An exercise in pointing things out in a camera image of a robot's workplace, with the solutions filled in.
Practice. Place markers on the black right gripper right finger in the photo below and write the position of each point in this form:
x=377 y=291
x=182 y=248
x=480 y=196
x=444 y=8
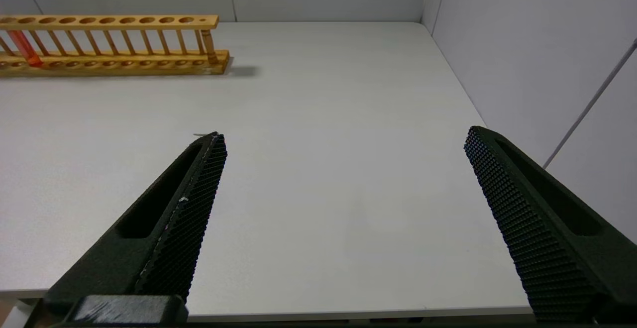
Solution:
x=547 y=228

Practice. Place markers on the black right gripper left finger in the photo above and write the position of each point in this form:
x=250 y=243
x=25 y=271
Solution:
x=174 y=228

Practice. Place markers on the red pigment glass test tube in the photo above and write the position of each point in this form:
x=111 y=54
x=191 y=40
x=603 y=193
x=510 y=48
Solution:
x=25 y=49

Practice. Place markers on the wooden test tube rack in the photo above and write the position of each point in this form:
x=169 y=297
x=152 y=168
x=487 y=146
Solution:
x=114 y=21

